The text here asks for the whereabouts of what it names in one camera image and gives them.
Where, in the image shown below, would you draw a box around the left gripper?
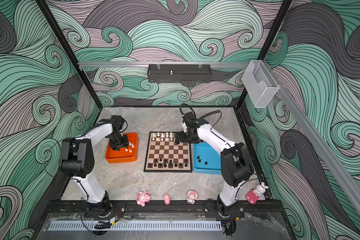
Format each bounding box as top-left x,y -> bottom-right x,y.
110,132 -> 129,150

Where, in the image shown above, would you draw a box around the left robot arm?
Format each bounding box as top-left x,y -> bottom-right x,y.
59,115 -> 129,216

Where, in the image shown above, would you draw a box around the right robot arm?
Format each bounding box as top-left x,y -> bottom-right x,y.
175,104 -> 254,216

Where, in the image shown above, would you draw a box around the white pieces in tray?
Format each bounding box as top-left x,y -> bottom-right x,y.
125,142 -> 135,153

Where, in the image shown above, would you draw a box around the white pieces on board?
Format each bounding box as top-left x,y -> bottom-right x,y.
151,132 -> 175,142

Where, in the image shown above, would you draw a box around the black pieces in tray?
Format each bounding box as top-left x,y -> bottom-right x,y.
197,156 -> 208,166

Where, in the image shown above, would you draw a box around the chess board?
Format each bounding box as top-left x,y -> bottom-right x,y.
144,132 -> 193,173

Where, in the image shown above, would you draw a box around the black pieces on board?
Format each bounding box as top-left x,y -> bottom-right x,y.
146,159 -> 191,170

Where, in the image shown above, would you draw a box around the orange tray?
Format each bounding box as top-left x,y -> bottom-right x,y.
105,133 -> 139,164

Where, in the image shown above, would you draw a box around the blue tray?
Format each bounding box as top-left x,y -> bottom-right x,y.
193,143 -> 221,175

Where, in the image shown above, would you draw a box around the pink hooded doll figure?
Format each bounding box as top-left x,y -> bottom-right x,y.
187,190 -> 198,205

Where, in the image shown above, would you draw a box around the pink plush figure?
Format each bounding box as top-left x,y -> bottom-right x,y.
137,191 -> 151,207

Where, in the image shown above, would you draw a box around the small pink pig figure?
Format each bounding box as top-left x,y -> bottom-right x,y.
164,194 -> 171,205

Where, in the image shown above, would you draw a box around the white rabbit pink figure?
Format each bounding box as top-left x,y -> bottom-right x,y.
246,182 -> 269,205

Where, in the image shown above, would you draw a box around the black wall tray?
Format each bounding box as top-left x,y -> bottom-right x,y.
147,65 -> 212,85

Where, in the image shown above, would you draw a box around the clear plastic wall holder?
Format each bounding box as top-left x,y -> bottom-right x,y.
242,60 -> 280,109

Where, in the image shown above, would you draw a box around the aluminium rail back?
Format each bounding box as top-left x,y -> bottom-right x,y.
78,61 -> 249,69

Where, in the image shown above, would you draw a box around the aluminium rail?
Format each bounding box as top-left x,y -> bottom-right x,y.
265,63 -> 360,216
78,61 -> 249,69

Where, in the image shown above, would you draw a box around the white slotted cable duct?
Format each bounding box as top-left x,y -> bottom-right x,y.
48,221 -> 222,232

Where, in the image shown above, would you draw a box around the aluminium rail right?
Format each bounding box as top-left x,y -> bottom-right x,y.
265,63 -> 360,216

